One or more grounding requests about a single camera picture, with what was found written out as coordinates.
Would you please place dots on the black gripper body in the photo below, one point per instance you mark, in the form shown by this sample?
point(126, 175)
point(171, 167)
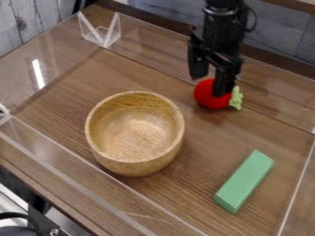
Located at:
point(219, 43)

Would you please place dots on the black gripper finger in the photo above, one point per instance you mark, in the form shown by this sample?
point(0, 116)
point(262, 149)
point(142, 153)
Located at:
point(198, 63)
point(225, 79)

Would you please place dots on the red plush fruit green leaves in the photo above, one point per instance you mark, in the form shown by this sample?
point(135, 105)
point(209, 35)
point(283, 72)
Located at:
point(233, 99)

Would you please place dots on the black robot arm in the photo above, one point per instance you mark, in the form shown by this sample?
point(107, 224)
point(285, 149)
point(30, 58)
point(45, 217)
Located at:
point(225, 13)

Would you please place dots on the wooden bowl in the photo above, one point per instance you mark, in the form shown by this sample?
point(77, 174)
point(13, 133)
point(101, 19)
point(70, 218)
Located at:
point(134, 131)

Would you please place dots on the green rectangular block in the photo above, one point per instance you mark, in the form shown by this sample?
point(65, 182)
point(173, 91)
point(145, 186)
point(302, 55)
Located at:
point(243, 182)

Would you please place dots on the clear acrylic tray enclosure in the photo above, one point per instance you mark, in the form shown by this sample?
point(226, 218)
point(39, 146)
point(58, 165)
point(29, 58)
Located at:
point(102, 53)

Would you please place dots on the black metal bracket with cable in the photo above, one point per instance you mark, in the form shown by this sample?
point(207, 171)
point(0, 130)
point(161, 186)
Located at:
point(25, 221)

